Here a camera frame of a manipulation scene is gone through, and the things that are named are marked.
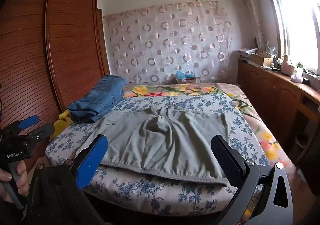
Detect green-capped bottle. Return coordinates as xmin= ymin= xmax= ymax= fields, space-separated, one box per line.
xmin=295 ymin=61 xmax=304 ymax=83

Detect white jar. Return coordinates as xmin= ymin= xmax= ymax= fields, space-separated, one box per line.
xmin=280 ymin=55 xmax=295 ymax=76

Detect blue floral bed sheet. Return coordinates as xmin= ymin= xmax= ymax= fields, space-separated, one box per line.
xmin=45 ymin=95 xmax=272 ymax=217

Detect wooden slatted wardrobe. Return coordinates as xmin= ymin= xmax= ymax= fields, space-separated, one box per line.
xmin=0 ymin=0 xmax=110 ymax=173

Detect window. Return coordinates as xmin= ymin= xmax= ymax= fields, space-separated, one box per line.
xmin=260 ymin=0 xmax=320 ymax=73

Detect circle-patterned curtain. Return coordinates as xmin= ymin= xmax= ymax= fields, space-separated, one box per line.
xmin=102 ymin=0 xmax=234 ymax=84

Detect small box with blue packet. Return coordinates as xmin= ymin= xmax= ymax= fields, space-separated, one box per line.
xmin=176 ymin=71 xmax=197 ymax=84

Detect stack of papers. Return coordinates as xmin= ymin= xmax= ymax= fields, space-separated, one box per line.
xmin=236 ymin=48 xmax=258 ymax=61

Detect wooden cabinet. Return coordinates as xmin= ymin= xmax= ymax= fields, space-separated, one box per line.
xmin=236 ymin=50 xmax=320 ymax=195

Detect person's left hand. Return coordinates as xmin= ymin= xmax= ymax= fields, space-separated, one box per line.
xmin=0 ymin=159 xmax=30 ymax=203

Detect cardboard box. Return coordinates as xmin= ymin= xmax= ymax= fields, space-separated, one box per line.
xmin=250 ymin=53 xmax=274 ymax=68

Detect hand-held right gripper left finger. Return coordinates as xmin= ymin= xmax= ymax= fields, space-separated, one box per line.
xmin=26 ymin=134 xmax=109 ymax=225

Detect yellow cloth by bed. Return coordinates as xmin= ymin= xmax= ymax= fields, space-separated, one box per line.
xmin=50 ymin=111 xmax=73 ymax=140

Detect grey-green pants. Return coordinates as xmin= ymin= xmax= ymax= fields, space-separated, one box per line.
xmin=76 ymin=105 xmax=232 ymax=187

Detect folded blue jeans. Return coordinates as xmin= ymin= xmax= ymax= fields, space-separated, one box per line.
xmin=67 ymin=75 xmax=127 ymax=123

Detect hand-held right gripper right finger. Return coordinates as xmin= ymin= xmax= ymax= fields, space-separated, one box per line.
xmin=211 ymin=134 xmax=294 ymax=225

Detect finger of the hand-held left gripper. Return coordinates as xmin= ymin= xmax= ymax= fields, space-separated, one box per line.
xmin=2 ymin=115 xmax=40 ymax=131
xmin=24 ymin=123 xmax=56 ymax=142

